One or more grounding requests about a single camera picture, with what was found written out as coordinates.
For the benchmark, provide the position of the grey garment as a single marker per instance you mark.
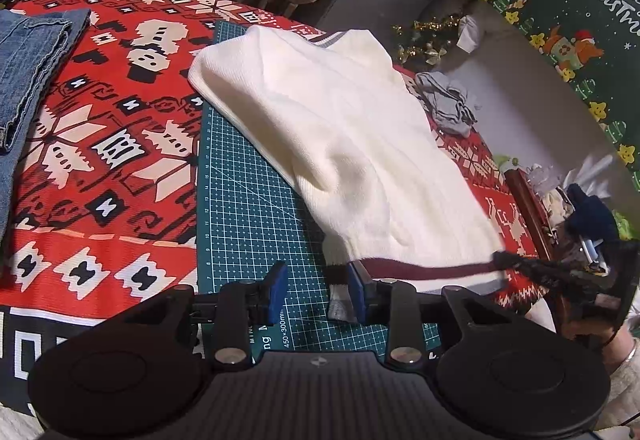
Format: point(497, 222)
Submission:
point(445, 105)

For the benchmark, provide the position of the blue jeans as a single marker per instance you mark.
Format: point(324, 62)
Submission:
point(30, 55)

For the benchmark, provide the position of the person's right hand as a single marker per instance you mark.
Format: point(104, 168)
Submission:
point(590, 332)

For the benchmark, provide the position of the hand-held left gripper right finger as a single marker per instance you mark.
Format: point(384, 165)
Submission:
point(356, 292)

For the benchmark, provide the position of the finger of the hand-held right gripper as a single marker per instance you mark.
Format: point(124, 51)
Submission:
point(540, 270)

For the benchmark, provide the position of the white hanging cloth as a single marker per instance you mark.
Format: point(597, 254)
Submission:
point(470, 33)

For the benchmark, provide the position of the clear bottle blue lid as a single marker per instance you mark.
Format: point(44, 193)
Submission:
point(592, 250)

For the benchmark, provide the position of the person's right forearm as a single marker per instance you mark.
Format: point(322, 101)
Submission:
point(627, 370)

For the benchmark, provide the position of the red patterned blanket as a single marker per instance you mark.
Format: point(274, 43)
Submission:
point(100, 120)

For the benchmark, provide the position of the small green plant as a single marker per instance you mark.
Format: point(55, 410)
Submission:
point(507, 162)

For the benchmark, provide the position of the wooden nightstand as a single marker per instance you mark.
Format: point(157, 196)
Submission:
point(525, 200)

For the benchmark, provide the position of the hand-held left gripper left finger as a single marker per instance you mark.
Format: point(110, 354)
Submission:
point(277, 292)

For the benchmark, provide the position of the clear plastic holder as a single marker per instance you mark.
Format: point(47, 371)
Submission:
point(542, 177)

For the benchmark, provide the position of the white knit vest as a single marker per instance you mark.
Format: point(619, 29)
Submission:
point(350, 145)

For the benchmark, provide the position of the small Christmas tree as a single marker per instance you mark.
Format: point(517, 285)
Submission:
point(430, 40)

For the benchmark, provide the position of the dark blue plush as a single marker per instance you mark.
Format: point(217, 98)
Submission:
point(592, 215)

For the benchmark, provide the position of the white plastic bag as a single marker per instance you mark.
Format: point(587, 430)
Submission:
point(597, 168)

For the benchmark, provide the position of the green cutting mat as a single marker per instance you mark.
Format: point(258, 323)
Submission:
point(235, 220)

